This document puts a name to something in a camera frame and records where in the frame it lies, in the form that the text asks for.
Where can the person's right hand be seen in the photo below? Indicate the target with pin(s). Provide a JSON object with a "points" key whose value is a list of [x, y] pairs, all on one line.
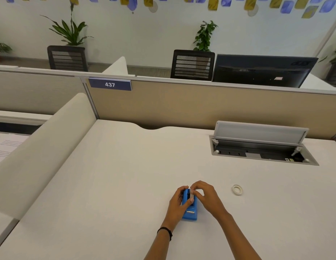
{"points": [[211, 200]]}

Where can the person's left hand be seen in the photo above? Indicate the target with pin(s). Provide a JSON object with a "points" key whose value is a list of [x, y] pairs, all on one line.
{"points": [[174, 207]]}

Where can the person's right thumb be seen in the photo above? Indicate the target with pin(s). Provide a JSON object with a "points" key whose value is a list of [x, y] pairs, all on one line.
{"points": [[199, 197]]}

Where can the person's left thumb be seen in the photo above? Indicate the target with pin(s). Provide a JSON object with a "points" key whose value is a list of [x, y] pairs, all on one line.
{"points": [[189, 203]]}

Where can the small white tape roll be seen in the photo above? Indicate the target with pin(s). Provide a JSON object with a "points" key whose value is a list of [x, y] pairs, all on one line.
{"points": [[191, 197]]}

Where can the blue tape dispenser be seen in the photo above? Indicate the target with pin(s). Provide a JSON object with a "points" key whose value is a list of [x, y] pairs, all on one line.
{"points": [[190, 215]]}

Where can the person's left forearm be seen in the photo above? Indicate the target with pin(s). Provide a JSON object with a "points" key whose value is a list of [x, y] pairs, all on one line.
{"points": [[159, 245]]}

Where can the person's right forearm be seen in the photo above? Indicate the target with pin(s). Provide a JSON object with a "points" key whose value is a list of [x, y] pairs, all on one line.
{"points": [[237, 238]]}

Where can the black wristband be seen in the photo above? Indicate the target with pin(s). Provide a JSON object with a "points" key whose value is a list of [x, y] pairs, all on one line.
{"points": [[168, 231]]}

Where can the beige desk partition panel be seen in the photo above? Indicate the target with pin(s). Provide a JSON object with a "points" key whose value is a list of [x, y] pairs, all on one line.
{"points": [[197, 105]]}

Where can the black mesh office chair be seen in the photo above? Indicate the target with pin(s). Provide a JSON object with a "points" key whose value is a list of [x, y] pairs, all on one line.
{"points": [[192, 64], [67, 58]]}

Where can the black computer monitor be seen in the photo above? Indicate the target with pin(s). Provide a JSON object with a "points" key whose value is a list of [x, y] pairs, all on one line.
{"points": [[262, 70]]}

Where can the blue desk number sign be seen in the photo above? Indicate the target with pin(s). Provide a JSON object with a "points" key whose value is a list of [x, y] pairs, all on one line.
{"points": [[109, 84]]}

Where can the white curved side divider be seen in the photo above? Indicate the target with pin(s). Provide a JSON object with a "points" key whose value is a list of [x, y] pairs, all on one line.
{"points": [[35, 157], [117, 68]]}

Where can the small-leaf green potted plant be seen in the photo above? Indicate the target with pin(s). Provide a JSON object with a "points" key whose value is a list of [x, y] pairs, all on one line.
{"points": [[204, 36]]}

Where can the printed white paper sheet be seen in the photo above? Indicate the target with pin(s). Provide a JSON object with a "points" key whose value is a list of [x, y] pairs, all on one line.
{"points": [[6, 147]]}

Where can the grey desk partition panel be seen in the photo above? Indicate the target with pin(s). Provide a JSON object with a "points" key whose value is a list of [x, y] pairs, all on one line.
{"points": [[35, 89]]}

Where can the tall long-leaf potted plant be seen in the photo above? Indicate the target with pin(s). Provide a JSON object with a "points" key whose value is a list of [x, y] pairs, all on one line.
{"points": [[69, 31]]}

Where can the row of coloured wall decals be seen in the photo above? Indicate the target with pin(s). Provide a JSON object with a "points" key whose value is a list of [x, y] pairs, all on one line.
{"points": [[211, 3]]}

